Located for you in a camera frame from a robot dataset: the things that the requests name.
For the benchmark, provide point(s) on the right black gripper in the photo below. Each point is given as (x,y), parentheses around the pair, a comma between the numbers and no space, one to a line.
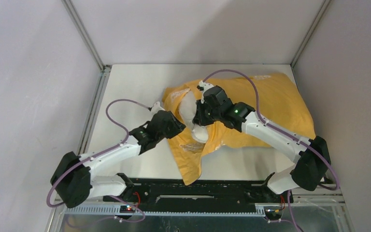
(198,119)

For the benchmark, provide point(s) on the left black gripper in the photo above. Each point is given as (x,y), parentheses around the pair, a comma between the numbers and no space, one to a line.
(177,127)

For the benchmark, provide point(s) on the white pillow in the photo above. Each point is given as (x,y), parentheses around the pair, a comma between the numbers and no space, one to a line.
(187,110)

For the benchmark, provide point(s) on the yellow and blue pillowcase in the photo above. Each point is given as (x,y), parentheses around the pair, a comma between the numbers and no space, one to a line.
(279,101)

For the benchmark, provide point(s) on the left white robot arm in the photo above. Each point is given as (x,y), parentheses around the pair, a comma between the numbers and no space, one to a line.
(78,177)

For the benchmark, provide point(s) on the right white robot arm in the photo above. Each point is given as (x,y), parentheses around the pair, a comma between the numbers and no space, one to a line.
(310,157)

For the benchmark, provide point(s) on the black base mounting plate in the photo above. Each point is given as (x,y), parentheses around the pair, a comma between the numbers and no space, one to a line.
(202,196)

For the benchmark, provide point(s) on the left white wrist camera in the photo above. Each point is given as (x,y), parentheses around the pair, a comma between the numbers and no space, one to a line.
(156,107)

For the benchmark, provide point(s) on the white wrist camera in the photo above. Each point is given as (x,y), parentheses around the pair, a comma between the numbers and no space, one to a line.
(203,86)
(156,107)

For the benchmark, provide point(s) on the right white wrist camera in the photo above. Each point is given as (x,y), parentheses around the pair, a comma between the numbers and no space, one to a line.
(203,86)

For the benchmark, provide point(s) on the aluminium frame rail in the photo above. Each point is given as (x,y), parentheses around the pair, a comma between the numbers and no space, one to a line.
(320,210)

